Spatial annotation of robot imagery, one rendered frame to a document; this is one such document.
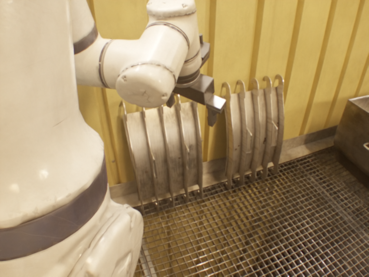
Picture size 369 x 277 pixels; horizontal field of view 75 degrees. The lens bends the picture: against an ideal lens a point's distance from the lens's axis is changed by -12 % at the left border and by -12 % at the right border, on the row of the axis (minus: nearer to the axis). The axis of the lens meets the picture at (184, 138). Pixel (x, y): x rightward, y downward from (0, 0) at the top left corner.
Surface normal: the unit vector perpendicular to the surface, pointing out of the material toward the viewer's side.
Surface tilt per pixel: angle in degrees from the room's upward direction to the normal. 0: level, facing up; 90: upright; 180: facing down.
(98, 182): 91
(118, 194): 90
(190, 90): 113
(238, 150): 82
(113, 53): 42
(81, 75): 100
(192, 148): 77
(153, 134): 68
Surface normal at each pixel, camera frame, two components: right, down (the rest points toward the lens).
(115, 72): -0.32, 0.48
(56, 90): 0.97, 0.16
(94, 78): -0.29, 0.76
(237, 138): 0.35, 0.36
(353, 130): -0.94, 0.21
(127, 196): 0.00, -0.80
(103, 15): 0.36, 0.55
